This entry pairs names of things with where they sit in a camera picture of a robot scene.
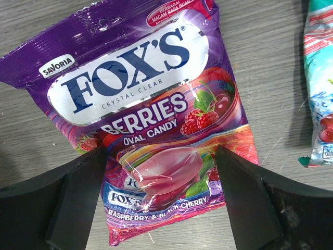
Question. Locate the purple snack packet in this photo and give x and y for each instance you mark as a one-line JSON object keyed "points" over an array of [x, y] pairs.
{"points": [[150, 81]]}

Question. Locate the teal white snack packet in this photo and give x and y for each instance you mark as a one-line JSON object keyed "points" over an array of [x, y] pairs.
{"points": [[317, 54]]}

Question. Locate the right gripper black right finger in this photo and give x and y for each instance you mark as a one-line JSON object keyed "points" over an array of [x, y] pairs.
{"points": [[269, 211]]}

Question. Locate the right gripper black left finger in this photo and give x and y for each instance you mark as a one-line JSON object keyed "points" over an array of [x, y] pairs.
{"points": [[53, 210]]}

